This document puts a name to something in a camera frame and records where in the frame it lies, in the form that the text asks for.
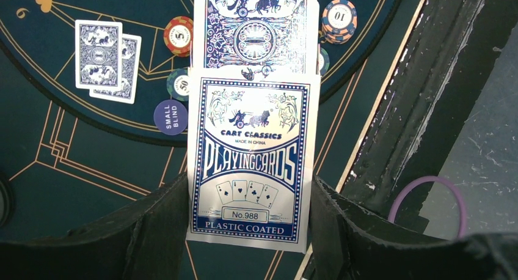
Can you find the red chip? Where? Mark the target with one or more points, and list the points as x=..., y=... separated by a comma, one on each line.
x=178, y=35

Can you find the purple white poker chip stack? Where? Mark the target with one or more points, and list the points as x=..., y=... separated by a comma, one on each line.
x=339, y=21

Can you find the card sliding from deck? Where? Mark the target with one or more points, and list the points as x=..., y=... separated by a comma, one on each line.
x=256, y=39

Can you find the blue playing card deck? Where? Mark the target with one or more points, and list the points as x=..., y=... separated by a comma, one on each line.
x=251, y=146

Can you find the dealt card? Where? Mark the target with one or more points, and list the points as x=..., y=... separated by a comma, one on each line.
x=98, y=55

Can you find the dark green poker mat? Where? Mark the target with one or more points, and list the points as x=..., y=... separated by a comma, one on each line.
x=65, y=172

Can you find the green poker chip stack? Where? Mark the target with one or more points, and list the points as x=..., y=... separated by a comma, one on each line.
x=323, y=61

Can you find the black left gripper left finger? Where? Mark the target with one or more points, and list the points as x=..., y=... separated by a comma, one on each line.
x=142, y=240

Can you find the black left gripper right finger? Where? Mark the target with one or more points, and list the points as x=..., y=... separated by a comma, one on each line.
x=351, y=242

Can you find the blue small blind button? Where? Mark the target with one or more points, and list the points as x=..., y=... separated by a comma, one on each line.
x=171, y=117

